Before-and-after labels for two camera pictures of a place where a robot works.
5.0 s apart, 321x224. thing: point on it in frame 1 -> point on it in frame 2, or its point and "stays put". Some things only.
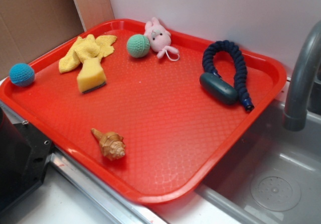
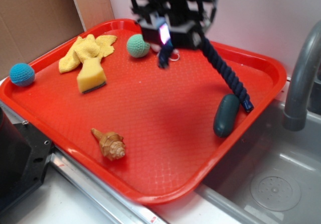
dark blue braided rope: x=241 y=74 -> x=166 y=51
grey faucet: x=296 y=118 stays put
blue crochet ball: x=21 y=75 stays put
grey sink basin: x=267 y=174 stays put
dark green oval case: x=218 y=88 -> x=226 y=115
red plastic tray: x=146 y=111 stays put
